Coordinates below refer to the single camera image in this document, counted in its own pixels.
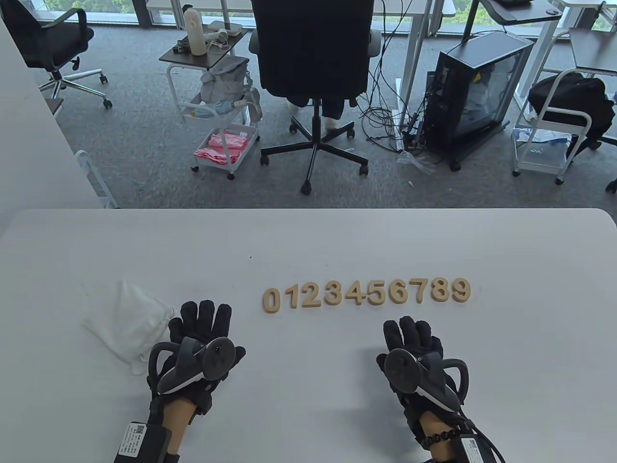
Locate person's left hand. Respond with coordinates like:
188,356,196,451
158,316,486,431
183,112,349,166
147,300,246,414

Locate person's right hand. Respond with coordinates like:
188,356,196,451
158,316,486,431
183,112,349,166
376,316,469,450

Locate white drawstring cloth bag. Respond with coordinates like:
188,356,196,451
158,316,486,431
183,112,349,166
82,279,175,376

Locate hooked curvy wooden number block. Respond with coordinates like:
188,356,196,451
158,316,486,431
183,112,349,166
300,282,322,310

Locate person's right forearm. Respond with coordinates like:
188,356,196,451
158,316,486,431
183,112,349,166
418,410,458,463

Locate person's left forearm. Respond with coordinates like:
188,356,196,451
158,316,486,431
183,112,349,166
161,398,198,454

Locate black bag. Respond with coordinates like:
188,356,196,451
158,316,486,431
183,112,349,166
528,72,617,157

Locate grey handheld tracking controller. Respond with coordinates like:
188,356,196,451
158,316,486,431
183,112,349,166
385,348,469,413
147,338,237,396

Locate black wrist sensor box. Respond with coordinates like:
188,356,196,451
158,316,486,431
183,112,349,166
458,436,497,463
113,422,172,463

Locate clear plastic wrapper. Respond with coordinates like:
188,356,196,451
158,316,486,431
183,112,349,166
396,150,437,174

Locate pink folded cloths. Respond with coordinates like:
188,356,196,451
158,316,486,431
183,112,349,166
195,133,251,166

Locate white metal rack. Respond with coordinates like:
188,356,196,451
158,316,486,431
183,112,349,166
75,150,119,209

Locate light blue pouch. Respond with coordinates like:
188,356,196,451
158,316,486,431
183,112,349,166
189,99,247,119

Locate white rolling cart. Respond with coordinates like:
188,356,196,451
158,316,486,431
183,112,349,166
512,68,593,185

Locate grey backpack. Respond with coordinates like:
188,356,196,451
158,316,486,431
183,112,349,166
200,55,263,121

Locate black computer tower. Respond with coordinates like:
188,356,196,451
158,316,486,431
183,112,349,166
424,31,536,172

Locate white cart with dark top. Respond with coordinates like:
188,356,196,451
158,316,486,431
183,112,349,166
159,28,261,181

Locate cream cylindrical device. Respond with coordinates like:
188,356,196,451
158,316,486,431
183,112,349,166
184,8,209,56

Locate black high-back office chair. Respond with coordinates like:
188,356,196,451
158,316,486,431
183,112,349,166
248,0,381,196

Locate flat white box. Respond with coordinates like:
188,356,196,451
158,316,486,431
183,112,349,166
208,20,243,37

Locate black chrome-base office chair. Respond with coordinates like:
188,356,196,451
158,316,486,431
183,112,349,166
0,0,113,109

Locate black standing desk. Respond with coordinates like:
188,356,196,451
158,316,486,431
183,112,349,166
460,0,563,45

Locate dark bead bracelet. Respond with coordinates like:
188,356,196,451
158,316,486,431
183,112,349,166
419,429,461,447

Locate black sensor cable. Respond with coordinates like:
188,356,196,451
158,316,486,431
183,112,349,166
424,415,507,463

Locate tangle of black cables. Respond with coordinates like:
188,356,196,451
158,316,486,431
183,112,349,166
352,0,427,151

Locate dark-topped white-frame desk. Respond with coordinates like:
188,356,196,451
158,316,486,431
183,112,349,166
513,0,617,112

